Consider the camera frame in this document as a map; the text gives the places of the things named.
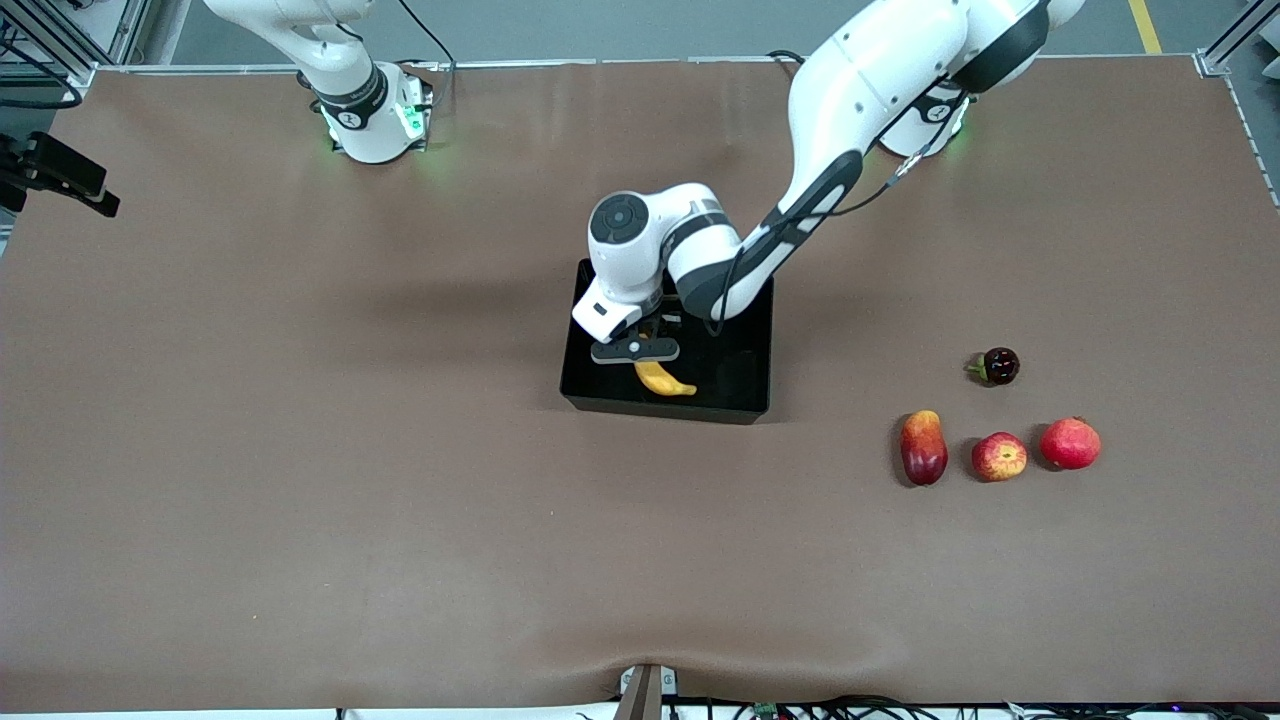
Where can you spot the yellow banana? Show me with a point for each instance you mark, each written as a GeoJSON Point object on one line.
{"type": "Point", "coordinates": [660, 380]}

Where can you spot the small green circuit board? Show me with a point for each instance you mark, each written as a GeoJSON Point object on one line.
{"type": "Point", "coordinates": [765, 711]}

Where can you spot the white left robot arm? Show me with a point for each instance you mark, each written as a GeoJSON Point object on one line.
{"type": "Point", "coordinates": [880, 80]}

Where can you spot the aluminium frame post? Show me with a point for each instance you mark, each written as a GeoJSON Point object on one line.
{"type": "Point", "coordinates": [1235, 40]}
{"type": "Point", "coordinates": [130, 30]}

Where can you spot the dark purple mangosteen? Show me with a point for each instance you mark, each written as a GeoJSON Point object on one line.
{"type": "Point", "coordinates": [1000, 365]}

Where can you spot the red yellow mango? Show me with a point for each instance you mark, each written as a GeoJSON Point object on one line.
{"type": "Point", "coordinates": [922, 450]}

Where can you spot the red pomegranate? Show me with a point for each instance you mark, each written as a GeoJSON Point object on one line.
{"type": "Point", "coordinates": [1070, 444]}

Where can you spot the red yellow apple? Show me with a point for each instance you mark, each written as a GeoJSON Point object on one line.
{"type": "Point", "coordinates": [999, 457]}

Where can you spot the brown silver camera mount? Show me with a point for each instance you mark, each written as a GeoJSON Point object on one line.
{"type": "Point", "coordinates": [645, 695]}

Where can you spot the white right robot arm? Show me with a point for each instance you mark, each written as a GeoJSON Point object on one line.
{"type": "Point", "coordinates": [350, 90]}

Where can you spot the black plastic box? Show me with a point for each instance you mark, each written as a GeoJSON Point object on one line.
{"type": "Point", "coordinates": [735, 380]}

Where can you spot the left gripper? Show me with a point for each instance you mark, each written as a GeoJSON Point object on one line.
{"type": "Point", "coordinates": [665, 324]}

